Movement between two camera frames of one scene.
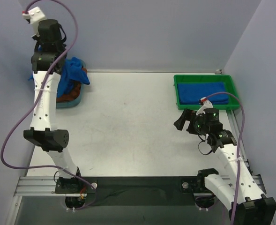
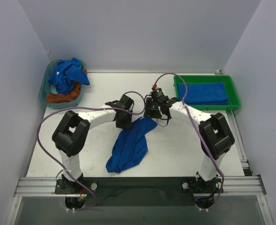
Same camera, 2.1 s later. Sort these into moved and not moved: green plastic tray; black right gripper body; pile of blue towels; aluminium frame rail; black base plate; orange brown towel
Moved: black right gripper body
Not moved: orange brown towel; pile of blue towels; black base plate; aluminium frame rail; green plastic tray
